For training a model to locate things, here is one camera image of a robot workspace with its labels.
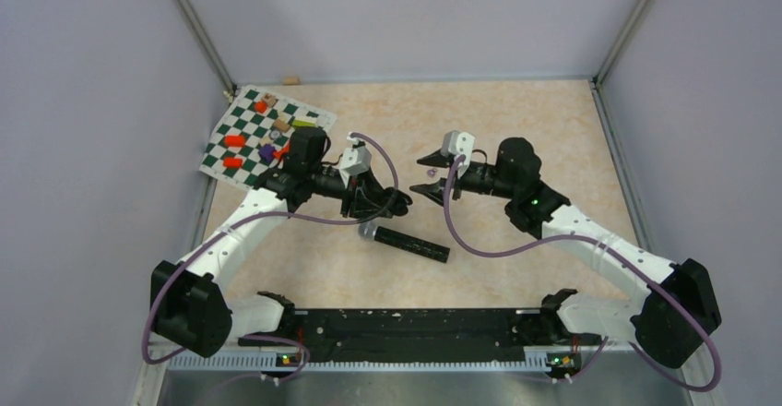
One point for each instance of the purple block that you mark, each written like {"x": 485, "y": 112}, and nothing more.
{"x": 267, "y": 153}

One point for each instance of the tan wooden block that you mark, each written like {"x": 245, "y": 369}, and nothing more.
{"x": 281, "y": 126}

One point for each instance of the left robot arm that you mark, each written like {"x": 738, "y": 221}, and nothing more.
{"x": 187, "y": 303}

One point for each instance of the black microphone silver head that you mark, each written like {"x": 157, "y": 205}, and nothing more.
{"x": 372, "y": 231}

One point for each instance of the green white chessboard mat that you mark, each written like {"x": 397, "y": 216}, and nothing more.
{"x": 242, "y": 119}

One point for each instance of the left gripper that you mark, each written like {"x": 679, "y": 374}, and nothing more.
{"x": 365, "y": 197}

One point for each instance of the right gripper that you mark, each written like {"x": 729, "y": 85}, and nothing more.
{"x": 434, "y": 190}

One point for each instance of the cork piece at wall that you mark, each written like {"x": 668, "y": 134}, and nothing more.
{"x": 291, "y": 81}

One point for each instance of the red block middle left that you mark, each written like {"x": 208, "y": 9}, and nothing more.
{"x": 234, "y": 141}

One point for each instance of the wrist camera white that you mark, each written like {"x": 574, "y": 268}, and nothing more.
{"x": 457, "y": 143}
{"x": 355, "y": 160}

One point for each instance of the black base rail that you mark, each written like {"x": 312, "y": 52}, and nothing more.
{"x": 407, "y": 336}

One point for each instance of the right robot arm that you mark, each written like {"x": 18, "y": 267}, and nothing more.
{"x": 670, "y": 310}

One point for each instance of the red block lower left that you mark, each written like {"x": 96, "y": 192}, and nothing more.
{"x": 233, "y": 163}

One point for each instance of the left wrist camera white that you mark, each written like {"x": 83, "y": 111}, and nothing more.
{"x": 355, "y": 160}

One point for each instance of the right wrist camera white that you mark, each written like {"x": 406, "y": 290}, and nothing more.
{"x": 457, "y": 143}

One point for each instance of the red block right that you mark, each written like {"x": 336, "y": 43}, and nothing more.
{"x": 279, "y": 154}

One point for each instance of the yellow-green block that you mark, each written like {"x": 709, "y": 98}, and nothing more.
{"x": 301, "y": 123}

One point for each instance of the black earbud charging case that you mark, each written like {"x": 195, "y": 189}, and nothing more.
{"x": 400, "y": 204}

